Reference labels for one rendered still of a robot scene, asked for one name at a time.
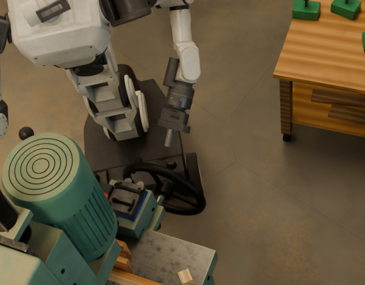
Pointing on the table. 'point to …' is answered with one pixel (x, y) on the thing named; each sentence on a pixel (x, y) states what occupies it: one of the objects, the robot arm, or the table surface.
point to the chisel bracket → (105, 262)
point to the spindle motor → (60, 191)
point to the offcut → (185, 277)
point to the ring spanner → (129, 189)
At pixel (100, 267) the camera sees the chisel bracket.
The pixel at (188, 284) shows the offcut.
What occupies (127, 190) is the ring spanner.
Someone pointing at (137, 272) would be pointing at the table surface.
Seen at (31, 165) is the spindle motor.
